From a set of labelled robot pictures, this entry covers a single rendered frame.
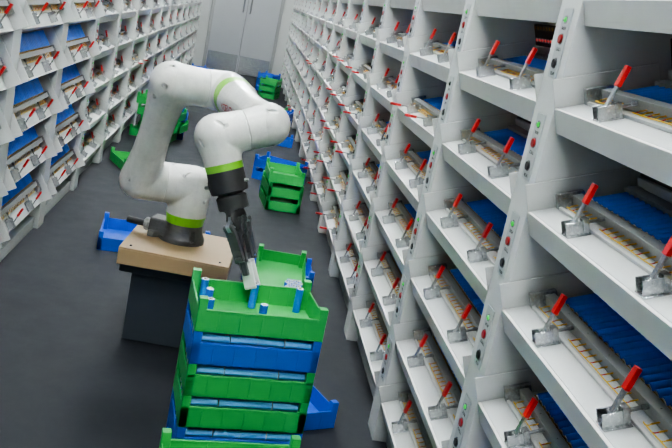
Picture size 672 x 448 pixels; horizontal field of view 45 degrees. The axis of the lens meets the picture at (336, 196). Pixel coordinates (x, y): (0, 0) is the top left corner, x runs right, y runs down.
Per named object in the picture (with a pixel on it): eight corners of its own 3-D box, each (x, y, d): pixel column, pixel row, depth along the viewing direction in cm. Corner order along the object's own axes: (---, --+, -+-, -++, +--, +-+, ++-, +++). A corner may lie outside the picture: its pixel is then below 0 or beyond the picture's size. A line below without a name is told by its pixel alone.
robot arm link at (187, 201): (153, 213, 270) (163, 158, 267) (199, 219, 276) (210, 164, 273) (160, 224, 259) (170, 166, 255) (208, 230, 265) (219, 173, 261)
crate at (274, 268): (303, 310, 321) (307, 293, 317) (252, 302, 318) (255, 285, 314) (303, 266, 347) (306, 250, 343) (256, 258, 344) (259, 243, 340)
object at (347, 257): (351, 311, 308) (346, 277, 304) (336, 260, 366) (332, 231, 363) (404, 302, 309) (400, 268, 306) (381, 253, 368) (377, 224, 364)
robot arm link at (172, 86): (115, 175, 265) (152, 47, 230) (165, 181, 271) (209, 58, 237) (115, 205, 257) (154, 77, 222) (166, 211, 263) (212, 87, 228)
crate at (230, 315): (194, 331, 183) (200, 298, 181) (188, 297, 201) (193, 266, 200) (322, 342, 191) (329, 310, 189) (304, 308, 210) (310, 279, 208)
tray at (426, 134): (436, 153, 224) (432, 118, 221) (399, 120, 282) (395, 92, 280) (507, 141, 225) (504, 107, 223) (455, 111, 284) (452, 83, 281)
